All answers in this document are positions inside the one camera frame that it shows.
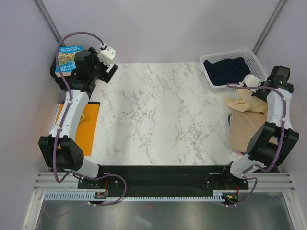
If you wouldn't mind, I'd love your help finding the yellow t-shirt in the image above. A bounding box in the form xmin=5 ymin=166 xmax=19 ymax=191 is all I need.
xmin=224 ymin=89 xmax=268 ymax=116

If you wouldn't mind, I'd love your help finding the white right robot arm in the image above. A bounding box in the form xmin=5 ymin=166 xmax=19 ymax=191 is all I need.
xmin=219 ymin=66 xmax=299 ymax=189

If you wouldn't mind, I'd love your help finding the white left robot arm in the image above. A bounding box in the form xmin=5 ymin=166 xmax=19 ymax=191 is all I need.
xmin=38 ymin=45 xmax=118 ymax=188

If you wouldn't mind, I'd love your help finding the pink and black case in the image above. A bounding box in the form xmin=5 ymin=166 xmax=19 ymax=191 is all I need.
xmin=49 ymin=59 xmax=72 ymax=91

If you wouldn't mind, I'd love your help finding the white plastic basket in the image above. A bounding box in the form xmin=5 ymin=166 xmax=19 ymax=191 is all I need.
xmin=200 ymin=49 xmax=268 ymax=93

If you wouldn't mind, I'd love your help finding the blue illustrated book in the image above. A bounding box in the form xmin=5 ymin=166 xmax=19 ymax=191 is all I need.
xmin=58 ymin=46 xmax=83 ymax=76

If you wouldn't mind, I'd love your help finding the orange board with black border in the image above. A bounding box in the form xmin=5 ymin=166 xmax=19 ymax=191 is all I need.
xmin=58 ymin=102 xmax=100 ymax=157

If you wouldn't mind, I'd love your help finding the navy t-shirt in basket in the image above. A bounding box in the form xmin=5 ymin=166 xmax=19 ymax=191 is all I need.
xmin=204 ymin=57 xmax=251 ymax=86

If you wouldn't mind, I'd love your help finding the folded beige t-shirt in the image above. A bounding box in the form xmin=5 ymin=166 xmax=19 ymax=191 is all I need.
xmin=229 ymin=110 xmax=266 ymax=153

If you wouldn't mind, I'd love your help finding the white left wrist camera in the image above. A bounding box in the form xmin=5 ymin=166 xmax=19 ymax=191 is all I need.
xmin=97 ymin=45 xmax=117 ymax=66

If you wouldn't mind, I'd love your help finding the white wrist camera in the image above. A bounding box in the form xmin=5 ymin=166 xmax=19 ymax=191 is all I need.
xmin=242 ymin=74 xmax=262 ymax=87
xmin=97 ymin=45 xmax=117 ymax=66

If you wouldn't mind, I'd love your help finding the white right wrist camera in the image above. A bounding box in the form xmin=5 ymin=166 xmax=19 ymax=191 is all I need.
xmin=242 ymin=74 xmax=262 ymax=87

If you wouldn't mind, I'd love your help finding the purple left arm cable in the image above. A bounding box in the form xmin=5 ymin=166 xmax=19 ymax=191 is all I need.
xmin=43 ymin=31 xmax=128 ymax=218

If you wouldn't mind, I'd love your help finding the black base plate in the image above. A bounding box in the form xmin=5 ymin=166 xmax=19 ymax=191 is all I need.
xmin=78 ymin=165 xmax=248 ymax=198

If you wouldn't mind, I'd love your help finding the white slotted cable duct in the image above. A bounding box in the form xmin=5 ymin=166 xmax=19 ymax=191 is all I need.
xmin=44 ymin=190 xmax=240 ymax=201

